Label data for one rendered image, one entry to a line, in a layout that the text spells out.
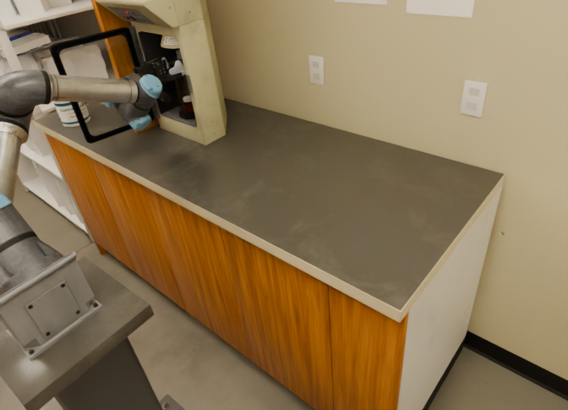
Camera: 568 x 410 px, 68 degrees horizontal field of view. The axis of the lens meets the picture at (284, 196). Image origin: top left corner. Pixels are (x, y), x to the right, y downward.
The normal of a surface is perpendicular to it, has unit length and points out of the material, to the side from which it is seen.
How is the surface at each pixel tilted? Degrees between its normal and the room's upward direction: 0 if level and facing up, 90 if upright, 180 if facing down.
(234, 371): 0
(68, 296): 90
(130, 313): 0
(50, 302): 90
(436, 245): 0
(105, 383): 90
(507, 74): 90
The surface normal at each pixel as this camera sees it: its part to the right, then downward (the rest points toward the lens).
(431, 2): -0.65, 0.48
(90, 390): 0.78, 0.30
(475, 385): -0.09, -0.82
